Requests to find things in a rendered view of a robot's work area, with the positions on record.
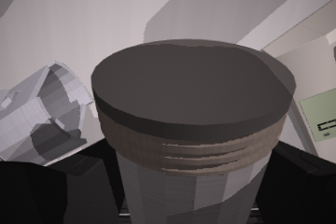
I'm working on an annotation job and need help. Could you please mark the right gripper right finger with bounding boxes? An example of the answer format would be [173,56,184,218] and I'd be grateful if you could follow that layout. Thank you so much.
[255,140,336,224]

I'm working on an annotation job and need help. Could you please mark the grey engine piston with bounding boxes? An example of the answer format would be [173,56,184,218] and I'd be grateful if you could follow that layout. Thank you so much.
[0,60,92,166]
[91,39,297,224]

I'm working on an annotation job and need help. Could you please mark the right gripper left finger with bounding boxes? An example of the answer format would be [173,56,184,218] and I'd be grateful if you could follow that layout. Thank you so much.
[0,139,125,224]

